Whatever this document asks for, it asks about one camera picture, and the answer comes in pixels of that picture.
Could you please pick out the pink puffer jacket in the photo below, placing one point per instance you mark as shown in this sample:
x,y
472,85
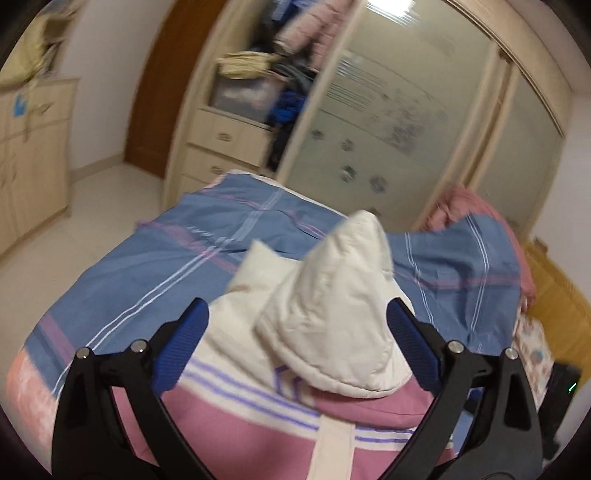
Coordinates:
x,y
314,30

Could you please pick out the clear plastic storage box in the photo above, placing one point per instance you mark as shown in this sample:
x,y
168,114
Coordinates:
x,y
242,98

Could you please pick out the pink blanket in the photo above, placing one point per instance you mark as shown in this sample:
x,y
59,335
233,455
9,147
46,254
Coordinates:
x,y
466,205

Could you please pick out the light wooden cabinet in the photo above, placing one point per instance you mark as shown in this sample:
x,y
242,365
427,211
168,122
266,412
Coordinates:
x,y
30,157

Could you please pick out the frosted glass sliding door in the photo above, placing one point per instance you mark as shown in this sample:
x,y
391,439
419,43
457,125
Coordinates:
x,y
374,120

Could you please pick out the white padded jacket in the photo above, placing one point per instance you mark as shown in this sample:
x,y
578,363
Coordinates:
x,y
323,314

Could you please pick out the brown wooden door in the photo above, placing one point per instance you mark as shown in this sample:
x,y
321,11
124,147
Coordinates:
x,y
159,87

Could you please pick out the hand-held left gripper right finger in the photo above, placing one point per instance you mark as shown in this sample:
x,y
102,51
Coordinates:
x,y
413,344

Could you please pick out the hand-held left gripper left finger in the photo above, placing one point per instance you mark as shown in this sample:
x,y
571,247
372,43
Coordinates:
x,y
178,344

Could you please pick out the black electronic device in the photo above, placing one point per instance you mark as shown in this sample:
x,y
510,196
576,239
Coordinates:
x,y
561,406

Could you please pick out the cream wooden wardrobe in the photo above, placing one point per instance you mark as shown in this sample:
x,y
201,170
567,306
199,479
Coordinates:
x,y
221,115

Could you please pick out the beige woven bag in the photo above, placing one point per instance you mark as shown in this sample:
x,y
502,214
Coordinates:
x,y
244,64

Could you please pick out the yellow wooden headboard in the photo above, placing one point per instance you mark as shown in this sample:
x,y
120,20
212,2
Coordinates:
x,y
556,295

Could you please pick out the blue clothes pile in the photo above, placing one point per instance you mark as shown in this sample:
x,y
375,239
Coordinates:
x,y
287,107

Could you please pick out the blue plaid bed sheet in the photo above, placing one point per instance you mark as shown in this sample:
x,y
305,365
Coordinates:
x,y
175,258

